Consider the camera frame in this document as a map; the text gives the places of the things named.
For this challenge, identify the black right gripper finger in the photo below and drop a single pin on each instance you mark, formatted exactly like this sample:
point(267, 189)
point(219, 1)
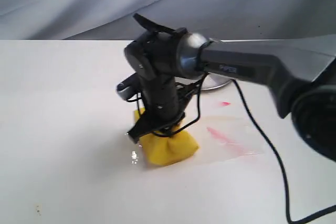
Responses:
point(169, 131)

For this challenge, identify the grey fabric backdrop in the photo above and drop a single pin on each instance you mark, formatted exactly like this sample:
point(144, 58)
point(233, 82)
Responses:
point(112, 19)

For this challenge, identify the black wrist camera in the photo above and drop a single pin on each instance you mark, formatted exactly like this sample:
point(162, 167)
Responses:
point(128, 87)

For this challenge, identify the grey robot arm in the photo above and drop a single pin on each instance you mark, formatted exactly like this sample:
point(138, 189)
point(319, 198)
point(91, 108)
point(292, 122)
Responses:
point(299, 73)

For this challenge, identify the round metal plate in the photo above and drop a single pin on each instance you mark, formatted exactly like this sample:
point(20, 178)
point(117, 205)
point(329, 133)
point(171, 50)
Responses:
point(211, 82)

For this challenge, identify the yellow sponge block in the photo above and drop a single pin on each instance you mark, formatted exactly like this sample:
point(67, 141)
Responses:
point(163, 151)

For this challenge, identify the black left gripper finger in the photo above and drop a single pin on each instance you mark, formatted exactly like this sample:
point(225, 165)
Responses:
point(143, 125)

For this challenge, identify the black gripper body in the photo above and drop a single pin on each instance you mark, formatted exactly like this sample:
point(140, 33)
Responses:
point(153, 57)

